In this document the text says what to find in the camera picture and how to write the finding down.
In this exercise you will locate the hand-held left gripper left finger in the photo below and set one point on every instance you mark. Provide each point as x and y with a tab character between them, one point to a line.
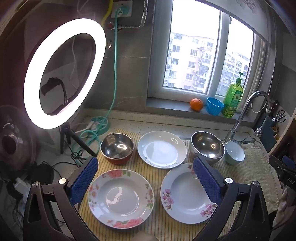
83	183

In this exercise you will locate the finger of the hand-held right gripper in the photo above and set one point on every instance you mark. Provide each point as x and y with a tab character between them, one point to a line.
276	162

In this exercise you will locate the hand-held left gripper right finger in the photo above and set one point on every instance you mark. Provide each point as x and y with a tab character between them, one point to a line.
208	180

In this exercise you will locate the white floral plate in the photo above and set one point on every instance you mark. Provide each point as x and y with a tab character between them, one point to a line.
120	199
185	197

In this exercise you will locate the large steel bowl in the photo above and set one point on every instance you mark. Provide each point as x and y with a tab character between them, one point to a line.
205	143

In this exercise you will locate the light blue ceramic bowl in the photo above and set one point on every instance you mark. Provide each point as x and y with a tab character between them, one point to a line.
234	150

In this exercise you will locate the red steel bowl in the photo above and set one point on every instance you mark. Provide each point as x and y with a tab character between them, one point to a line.
116	146

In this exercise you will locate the white plate grey leaf pattern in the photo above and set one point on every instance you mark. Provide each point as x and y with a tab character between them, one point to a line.
161	148

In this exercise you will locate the person's right hand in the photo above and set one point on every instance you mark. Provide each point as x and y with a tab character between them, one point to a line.
283	206

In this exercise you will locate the dark blue knife holder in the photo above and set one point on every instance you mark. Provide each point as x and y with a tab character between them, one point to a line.
266	132

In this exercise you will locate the black oval device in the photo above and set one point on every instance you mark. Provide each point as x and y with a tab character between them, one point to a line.
45	172

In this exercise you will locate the scissors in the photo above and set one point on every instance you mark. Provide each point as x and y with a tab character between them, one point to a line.
279	115

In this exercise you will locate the striped yellow towel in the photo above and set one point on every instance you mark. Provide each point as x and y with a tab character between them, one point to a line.
155	172

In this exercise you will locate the teal power strip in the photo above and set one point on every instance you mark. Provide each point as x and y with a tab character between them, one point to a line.
99	120

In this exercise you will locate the chrome faucet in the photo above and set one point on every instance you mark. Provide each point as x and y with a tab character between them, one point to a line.
245	104

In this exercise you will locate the white power adapter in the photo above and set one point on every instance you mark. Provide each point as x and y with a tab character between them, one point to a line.
17	187

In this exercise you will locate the blue ribbed cup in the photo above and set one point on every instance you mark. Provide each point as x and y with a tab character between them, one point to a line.
215	106

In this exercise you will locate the orange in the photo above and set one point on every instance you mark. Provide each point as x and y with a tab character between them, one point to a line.
196	105

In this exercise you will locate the green detergent pump bottle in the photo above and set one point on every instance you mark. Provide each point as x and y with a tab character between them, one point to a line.
233	97

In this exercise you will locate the steel pot lid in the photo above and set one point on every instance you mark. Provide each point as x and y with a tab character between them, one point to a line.
13	141

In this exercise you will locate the black gooseneck phone holder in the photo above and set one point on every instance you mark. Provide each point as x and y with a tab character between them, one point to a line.
49	84

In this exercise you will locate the window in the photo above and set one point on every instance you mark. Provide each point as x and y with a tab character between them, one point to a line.
192	46

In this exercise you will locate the red valve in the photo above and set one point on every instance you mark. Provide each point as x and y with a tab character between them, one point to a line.
111	25

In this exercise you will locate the yellow pipe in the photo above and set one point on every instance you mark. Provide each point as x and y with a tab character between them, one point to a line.
108	11

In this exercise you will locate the white wall socket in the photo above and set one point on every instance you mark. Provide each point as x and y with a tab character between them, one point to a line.
126	4

